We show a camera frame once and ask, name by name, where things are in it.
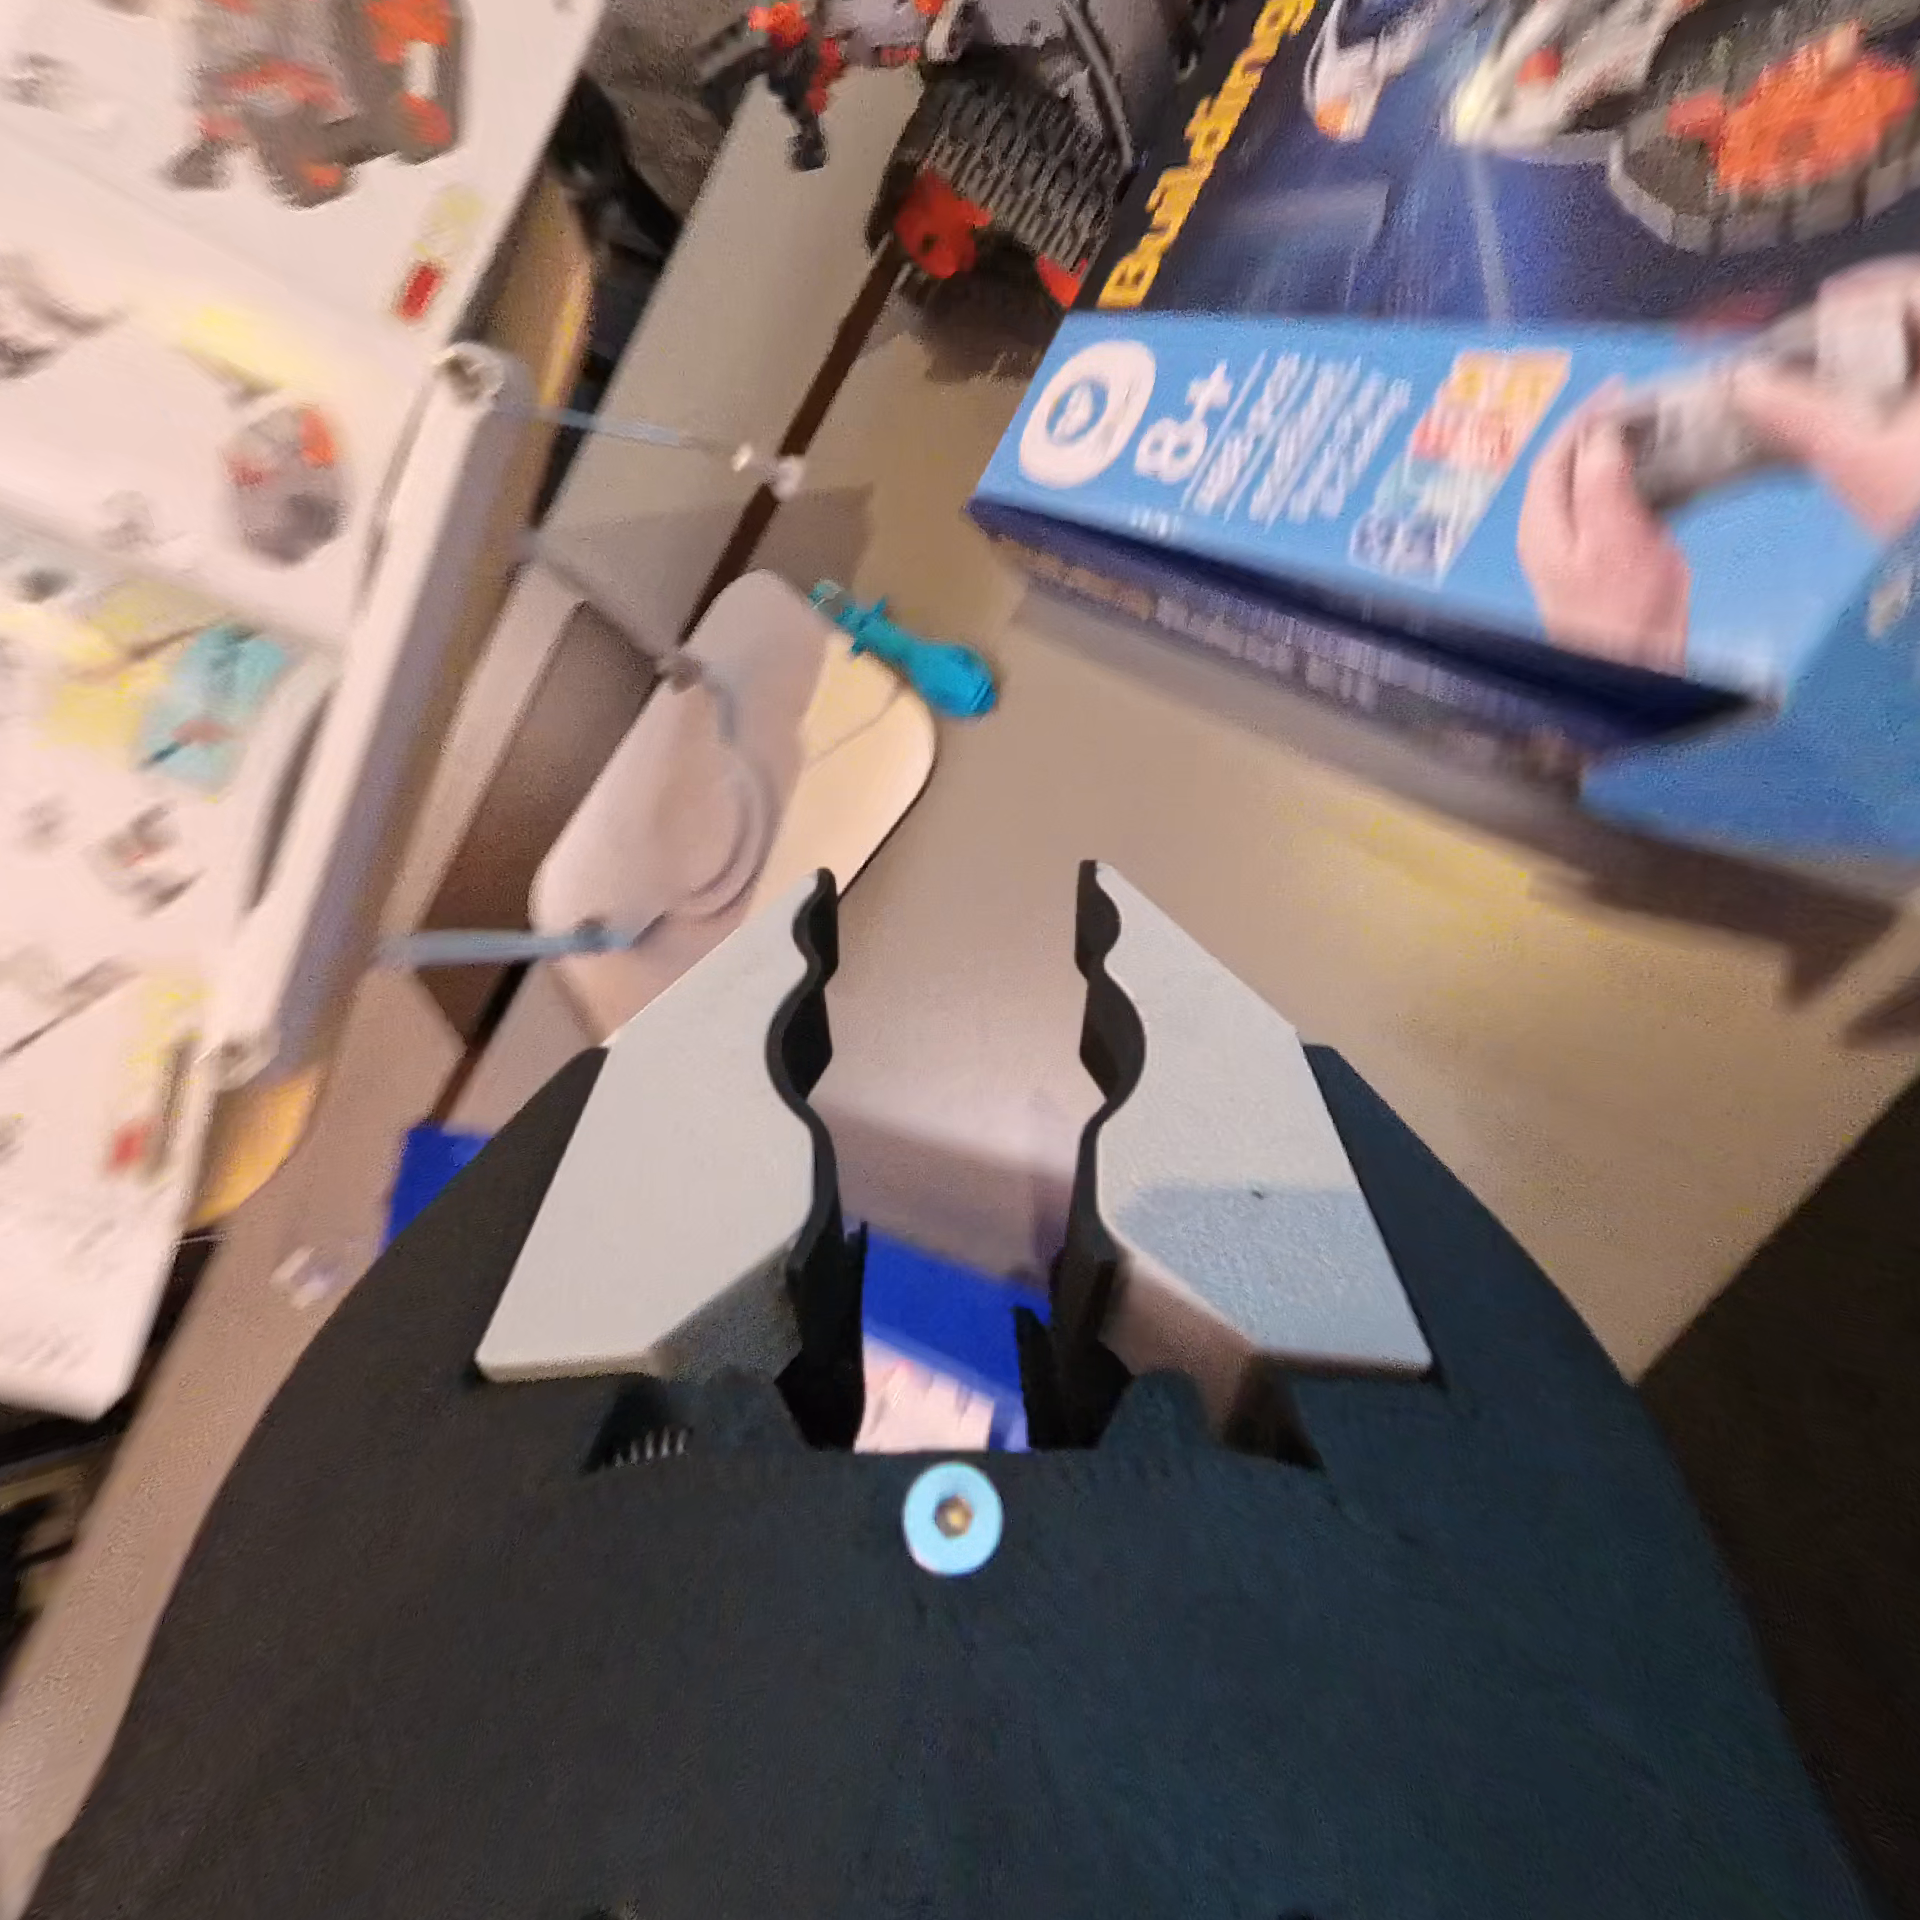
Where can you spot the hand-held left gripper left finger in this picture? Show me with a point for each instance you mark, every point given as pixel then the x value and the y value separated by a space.
pixel 660 1198

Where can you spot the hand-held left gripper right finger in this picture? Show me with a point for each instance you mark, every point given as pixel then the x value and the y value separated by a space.
pixel 1261 1198

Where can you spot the blue plastic bin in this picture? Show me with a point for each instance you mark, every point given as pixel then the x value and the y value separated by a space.
pixel 930 1290

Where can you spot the blue toy set box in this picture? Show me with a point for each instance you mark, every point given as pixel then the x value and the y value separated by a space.
pixel 1350 435

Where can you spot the white plastic parts bag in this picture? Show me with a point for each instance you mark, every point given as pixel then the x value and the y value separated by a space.
pixel 924 1408

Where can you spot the white book stand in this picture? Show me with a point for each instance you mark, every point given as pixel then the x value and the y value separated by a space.
pixel 705 704

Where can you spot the teal plastic tool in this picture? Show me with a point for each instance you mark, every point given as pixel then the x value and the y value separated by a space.
pixel 930 668

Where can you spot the toy instruction booklet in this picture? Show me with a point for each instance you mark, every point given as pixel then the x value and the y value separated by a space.
pixel 151 448

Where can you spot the tracked toy robot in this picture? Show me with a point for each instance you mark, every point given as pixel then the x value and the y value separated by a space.
pixel 1021 151

